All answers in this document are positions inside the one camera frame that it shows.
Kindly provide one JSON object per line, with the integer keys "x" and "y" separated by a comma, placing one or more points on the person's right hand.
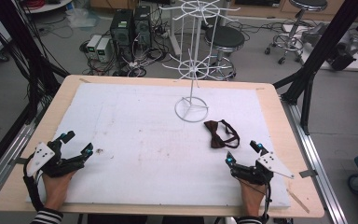
{"x": 253, "y": 197}

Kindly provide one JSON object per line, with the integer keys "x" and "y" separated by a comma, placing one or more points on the person's left hand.
{"x": 56, "y": 189}

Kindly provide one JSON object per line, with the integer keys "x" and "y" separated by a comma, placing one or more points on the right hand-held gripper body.
{"x": 254, "y": 174}

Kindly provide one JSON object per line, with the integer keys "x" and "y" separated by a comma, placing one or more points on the white foam mat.
{"x": 155, "y": 149}

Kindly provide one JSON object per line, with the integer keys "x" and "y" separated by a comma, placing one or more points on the thin wooden stick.
{"x": 298, "y": 201}

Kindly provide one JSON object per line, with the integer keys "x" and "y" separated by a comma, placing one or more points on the black metal frame post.
{"x": 21, "y": 46}
{"x": 320, "y": 53}

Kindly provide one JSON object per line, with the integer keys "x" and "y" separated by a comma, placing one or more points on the dark red bow tie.
{"x": 217, "y": 137}

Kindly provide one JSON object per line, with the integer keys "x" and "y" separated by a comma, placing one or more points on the round white table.
{"x": 46, "y": 5}

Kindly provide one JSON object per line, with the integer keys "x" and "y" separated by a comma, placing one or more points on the black computer tower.
{"x": 121, "y": 29}
{"x": 142, "y": 26}

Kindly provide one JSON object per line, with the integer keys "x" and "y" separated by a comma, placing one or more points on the white bench power supply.
{"x": 93, "y": 45}
{"x": 103, "y": 49}

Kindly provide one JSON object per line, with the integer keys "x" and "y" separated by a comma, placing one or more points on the chrome swivel stool with castors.
{"x": 292, "y": 40}

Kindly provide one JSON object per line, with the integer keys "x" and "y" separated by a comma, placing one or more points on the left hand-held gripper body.
{"x": 60, "y": 165}

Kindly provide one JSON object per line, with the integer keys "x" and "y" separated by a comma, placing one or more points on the grey metal bracket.
{"x": 307, "y": 173}
{"x": 18, "y": 160}

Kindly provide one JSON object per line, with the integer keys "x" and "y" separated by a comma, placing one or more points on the grey machine on white board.
{"x": 338, "y": 46}

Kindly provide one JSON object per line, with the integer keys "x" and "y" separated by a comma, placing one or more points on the aluminium rail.
{"x": 9, "y": 158}
{"x": 317, "y": 161}

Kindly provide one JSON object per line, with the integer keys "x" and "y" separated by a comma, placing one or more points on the black round stool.
{"x": 224, "y": 38}

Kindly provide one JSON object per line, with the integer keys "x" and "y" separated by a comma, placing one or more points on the clear plastic bag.
{"x": 81, "y": 17}

